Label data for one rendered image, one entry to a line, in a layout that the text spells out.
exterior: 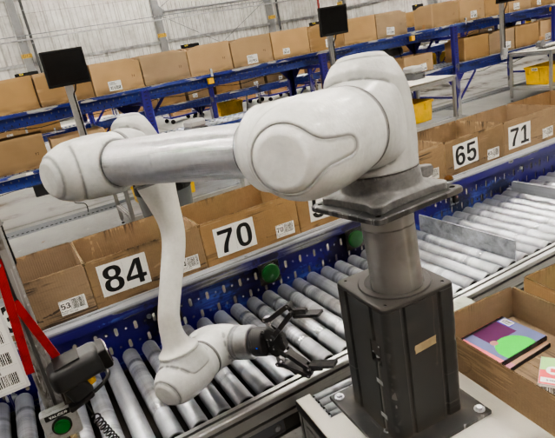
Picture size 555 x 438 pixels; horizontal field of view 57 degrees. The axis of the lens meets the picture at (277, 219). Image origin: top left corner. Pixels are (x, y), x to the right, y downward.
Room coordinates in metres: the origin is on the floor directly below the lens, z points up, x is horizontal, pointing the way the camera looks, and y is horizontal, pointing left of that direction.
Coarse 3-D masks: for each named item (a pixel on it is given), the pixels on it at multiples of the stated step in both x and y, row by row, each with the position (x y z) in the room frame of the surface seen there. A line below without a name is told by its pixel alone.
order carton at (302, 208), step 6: (300, 204) 1.84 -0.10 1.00; (306, 204) 1.85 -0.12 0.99; (300, 210) 1.84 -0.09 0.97; (306, 210) 1.85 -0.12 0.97; (300, 216) 1.84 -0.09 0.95; (306, 216) 1.85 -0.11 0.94; (330, 216) 1.90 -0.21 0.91; (300, 222) 1.84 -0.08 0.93; (306, 222) 1.85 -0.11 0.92; (312, 222) 1.86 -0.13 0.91; (318, 222) 1.87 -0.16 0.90; (324, 222) 1.88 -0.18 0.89; (300, 228) 1.84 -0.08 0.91; (306, 228) 1.85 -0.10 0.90; (312, 228) 1.86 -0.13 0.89
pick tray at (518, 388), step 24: (456, 312) 1.15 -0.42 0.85; (480, 312) 1.18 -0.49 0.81; (504, 312) 1.21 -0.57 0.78; (528, 312) 1.17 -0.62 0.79; (552, 312) 1.11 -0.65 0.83; (456, 336) 1.04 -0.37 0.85; (552, 336) 1.10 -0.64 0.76; (480, 360) 0.97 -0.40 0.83; (480, 384) 0.98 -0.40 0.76; (504, 384) 0.91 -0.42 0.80; (528, 384) 0.85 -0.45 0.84; (528, 408) 0.85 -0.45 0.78; (552, 408) 0.80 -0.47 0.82; (552, 432) 0.80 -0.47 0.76
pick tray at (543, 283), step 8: (552, 264) 1.30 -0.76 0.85; (536, 272) 1.27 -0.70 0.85; (544, 272) 1.29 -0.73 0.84; (552, 272) 1.30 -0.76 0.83; (528, 280) 1.24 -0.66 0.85; (536, 280) 1.27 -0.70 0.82; (544, 280) 1.29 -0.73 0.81; (552, 280) 1.30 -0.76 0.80; (528, 288) 1.24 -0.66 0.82; (536, 288) 1.22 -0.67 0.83; (544, 288) 1.19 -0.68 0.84; (552, 288) 1.30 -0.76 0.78; (544, 296) 1.19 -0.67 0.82; (552, 296) 1.17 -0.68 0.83
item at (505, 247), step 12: (420, 216) 1.98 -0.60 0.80; (420, 228) 1.99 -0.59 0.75; (432, 228) 1.93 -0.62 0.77; (444, 228) 1.87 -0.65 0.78; (456, 228) 1.81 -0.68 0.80; (468, 228) 1.76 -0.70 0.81; (456, 240) 1.81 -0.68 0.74; (468, 240) 1.76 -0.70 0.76; (480, 240) 1.71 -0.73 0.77; (492, 240) 1.66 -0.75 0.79; (504, 240) 1.62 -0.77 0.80; (492, 252) 1.66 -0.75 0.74; (504, 252) 1.62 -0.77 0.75
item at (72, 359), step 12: (72, 348) 0.90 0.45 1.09; (84, 348) 0.89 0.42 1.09; (96, 348) 0.89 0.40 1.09; (108, 348) 0.93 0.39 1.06; (60, 360) 0.87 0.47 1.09; (72, 360) 0.86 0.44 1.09; (84, 360) 0.86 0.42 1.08; (96, 360) 0.87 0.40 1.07; (108, 360) 0.88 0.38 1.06; (48, 372) 0.85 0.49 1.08; (60, 372) 0.84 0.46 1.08; (72, 372) 0.85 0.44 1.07; (84, 372) 0.85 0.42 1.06; (96, 372) 0.86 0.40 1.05; (60, 384) 0.83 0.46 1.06; (72, 384) 0.84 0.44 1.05; (84, 384) 0.87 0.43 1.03; (72, 396) 0.85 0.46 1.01; (84, 396) 0.86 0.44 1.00; (72, 408) 0.85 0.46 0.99
